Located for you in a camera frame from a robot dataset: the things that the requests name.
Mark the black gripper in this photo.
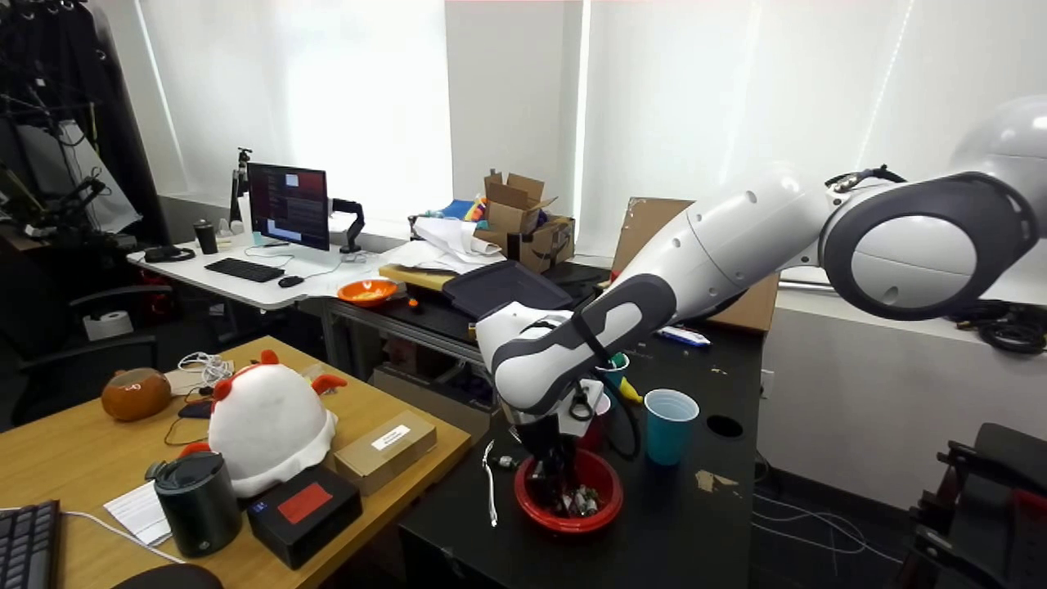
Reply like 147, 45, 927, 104
515, 381, 613, 512

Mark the sweets pile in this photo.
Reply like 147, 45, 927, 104
554, 485, 604, 516

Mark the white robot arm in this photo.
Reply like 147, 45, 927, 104
475, 94, 1047, 478

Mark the red paper cup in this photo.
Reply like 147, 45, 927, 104
580, 411, 613, 450

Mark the empty blue cup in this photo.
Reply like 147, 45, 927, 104
644, 390, 702, 468

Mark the red plastic bowl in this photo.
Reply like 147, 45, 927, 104
515, 450, 625, 536

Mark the yellow toy banana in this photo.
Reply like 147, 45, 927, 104
619, 377, 644, 402

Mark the tan flat box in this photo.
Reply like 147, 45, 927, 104
333, 409, 437, 495

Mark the orange bowl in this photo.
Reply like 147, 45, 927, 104
337, 277, 401, 309

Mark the large flat cardboard sheet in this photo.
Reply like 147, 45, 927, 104
613, 197, 779, 333

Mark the cardboard box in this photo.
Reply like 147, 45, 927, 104
477, 170, 576, 273

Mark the black box red label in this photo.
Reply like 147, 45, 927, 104
245, 468, 362, 570

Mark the white plush chicken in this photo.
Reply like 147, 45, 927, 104
184, 351, 337, 497

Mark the black cylinder speaker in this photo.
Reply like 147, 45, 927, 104
153, 450, 244, 556

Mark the computer monitor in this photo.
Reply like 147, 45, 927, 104
249, 165, 332, 248

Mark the black keyboard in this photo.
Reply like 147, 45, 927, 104
203, 258, 286, 281

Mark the yellow wooden desk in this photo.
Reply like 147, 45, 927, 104
0, 333, 475, 589

